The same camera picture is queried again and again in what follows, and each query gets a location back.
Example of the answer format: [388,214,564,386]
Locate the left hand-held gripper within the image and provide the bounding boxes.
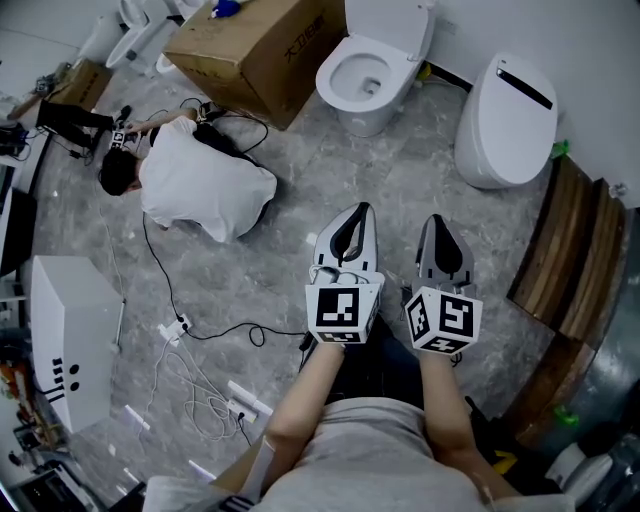
[304,201,387,346]

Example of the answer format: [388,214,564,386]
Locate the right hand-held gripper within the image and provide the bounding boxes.
[403,214,484,356]

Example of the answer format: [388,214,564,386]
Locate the white toilet seat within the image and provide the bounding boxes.
[315,33,419,110]

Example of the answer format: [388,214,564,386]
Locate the person's right forearm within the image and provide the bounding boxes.
[417,349,502,484]

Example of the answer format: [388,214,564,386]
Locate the person's left forearm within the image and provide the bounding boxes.
[266,341,347,482]

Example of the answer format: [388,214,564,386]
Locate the white open toilet bowl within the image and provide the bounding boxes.
[329,54,426,139]

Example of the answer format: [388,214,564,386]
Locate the white closed smart toilet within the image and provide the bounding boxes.
[453,51,559,191]

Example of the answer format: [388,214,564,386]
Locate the white toilet lid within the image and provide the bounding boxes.
[343,0,437,60]

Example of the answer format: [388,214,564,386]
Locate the wooden step shelf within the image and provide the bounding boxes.
[501,156,627,447]

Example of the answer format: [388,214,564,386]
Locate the person's dark trousers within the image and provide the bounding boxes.
[299,313,426,409]

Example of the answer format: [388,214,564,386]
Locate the long white power strip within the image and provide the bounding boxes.
[226,380,275,426]

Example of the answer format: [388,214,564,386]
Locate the black bag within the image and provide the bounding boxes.
[463,395,562,497]

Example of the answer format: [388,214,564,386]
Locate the large cardboard box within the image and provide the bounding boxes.
[163,0,348,132]

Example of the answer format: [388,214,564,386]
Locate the person's grey shirt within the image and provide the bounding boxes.
[143,397,577,512]

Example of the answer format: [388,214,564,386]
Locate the blue cloth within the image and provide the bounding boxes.
[209,0,243,20]

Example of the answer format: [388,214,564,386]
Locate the white plastic strip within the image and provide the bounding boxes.
[188,459,217,484]
[123,404,152,433]

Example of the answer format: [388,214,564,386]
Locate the white cabinet with black marks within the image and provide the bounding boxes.
[28,255,126,435]

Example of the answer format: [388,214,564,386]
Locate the small cardboard box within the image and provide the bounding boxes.
[48,58,114,113]

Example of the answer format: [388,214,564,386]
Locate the black monitor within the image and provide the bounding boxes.
[0,188,39,278]

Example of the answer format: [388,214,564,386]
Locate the black cable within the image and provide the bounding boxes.
[141,211,307,349]

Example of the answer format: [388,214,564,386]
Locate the white cable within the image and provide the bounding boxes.
[147,339,242,442]

